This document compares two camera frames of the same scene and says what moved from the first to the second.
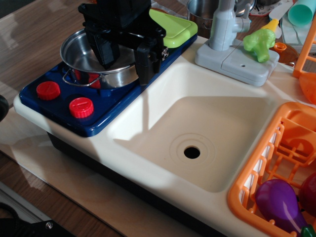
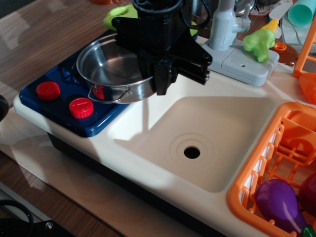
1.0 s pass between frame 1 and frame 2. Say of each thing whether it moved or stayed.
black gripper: moved
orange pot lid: stayed
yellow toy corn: stayed
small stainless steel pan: moved
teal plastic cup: stayed
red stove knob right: stayed
